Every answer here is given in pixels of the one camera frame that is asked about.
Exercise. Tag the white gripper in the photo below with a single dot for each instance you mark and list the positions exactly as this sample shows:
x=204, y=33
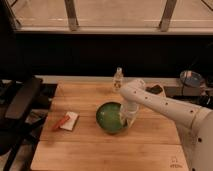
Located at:
x=128, y=112

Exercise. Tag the clear plastic bottle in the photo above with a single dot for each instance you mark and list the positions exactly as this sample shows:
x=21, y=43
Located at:
x=117, y=79

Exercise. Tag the white sponge block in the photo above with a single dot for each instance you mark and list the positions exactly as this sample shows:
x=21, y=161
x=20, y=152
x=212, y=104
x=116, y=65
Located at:
x=70, y=123

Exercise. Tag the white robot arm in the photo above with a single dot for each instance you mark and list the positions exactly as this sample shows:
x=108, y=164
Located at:
x=195, y=117

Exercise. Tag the green ceramic bowl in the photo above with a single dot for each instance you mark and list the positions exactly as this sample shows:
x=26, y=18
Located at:
x=108, y=118

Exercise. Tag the round metal tin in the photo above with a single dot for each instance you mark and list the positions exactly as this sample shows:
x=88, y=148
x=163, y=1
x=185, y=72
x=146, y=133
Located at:
x=191, y=78

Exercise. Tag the black office chair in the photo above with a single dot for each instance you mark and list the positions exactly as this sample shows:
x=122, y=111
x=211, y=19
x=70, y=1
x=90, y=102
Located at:
x=13, y=126

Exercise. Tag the black rectangular device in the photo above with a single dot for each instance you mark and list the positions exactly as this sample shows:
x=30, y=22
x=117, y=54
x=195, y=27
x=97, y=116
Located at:
x=156, y=89

